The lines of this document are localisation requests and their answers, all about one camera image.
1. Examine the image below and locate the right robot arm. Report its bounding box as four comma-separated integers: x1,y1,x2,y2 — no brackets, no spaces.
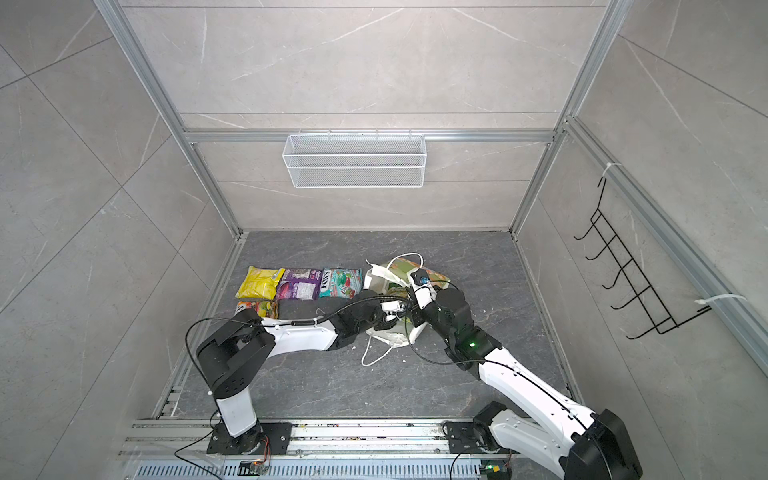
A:
408,286,643,479

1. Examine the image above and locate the purple snack packet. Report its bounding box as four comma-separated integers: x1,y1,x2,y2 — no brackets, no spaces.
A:
276,268,322,301

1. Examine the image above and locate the black wire hook rack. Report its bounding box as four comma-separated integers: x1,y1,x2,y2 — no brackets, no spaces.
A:
573,178,712,340

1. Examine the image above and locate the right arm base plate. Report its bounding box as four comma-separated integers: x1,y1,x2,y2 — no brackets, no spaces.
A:
441,421,518,455

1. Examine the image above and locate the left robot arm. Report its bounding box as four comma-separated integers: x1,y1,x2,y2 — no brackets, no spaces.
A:
184,290,410,456

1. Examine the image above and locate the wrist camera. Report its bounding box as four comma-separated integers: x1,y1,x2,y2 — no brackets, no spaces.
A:
380,299,408,316
408,268,436,310

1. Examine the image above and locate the teal mint candy packet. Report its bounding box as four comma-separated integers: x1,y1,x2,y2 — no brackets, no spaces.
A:
318,268,363,299

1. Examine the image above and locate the white wire mesh basket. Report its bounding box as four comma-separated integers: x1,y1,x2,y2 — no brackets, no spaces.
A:
282,133,428,189

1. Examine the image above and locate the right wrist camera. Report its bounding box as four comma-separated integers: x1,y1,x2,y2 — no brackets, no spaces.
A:
408,268,436,310

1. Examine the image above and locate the floral paper bag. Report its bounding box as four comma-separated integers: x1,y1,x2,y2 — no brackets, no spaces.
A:
361,252,452,367

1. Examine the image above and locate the orange blackcurrant candy packet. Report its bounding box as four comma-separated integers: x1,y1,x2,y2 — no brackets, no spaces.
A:
235,300,279,319

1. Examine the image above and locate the aluminium frame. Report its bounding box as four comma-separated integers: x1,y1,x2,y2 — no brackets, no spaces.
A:
96,1,767,370

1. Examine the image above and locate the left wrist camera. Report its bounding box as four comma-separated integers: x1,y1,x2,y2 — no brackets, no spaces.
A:
380,299,408,316

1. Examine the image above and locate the yellow snack packet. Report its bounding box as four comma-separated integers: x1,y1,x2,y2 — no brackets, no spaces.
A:
235,266,285,300

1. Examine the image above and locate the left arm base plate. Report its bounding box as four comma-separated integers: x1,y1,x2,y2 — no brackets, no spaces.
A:
206,421,293,456

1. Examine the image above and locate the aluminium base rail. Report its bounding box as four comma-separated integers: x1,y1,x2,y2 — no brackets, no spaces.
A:
115,418,553,479

